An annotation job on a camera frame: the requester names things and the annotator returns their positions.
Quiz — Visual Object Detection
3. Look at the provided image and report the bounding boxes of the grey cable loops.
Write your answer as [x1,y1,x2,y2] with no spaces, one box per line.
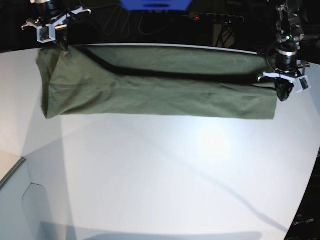
[103,11,173,38]

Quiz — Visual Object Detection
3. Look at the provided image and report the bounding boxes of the olive green t-shirt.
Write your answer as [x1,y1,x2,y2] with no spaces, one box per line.
[36,46,277,120]

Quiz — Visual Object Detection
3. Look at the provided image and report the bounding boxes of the blue box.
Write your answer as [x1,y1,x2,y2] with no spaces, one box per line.
[120,0,192,11]

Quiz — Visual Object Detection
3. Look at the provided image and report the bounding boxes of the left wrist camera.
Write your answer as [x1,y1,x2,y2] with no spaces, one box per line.
[294,75,312,93]

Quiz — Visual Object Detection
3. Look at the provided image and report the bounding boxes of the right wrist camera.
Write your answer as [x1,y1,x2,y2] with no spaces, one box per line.
[36,26,56,44]

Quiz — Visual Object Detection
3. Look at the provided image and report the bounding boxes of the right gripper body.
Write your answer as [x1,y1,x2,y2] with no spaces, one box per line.
[21,6,92,30]

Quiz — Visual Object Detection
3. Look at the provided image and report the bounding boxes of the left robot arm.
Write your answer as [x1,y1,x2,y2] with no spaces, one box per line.
[257,0,311,102]

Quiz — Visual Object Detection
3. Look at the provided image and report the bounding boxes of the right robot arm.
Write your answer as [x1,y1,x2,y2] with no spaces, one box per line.
[21,0,92,52]

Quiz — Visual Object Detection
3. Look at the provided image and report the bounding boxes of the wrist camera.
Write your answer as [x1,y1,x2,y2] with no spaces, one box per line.
[36,26,56,44]
[294,75,312,93]

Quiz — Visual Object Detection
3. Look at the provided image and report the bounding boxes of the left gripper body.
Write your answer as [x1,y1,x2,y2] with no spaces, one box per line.
[257,61,311,83]

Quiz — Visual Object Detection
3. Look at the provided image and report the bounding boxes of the black power strip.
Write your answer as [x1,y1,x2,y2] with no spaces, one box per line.
[187,12,245,24]

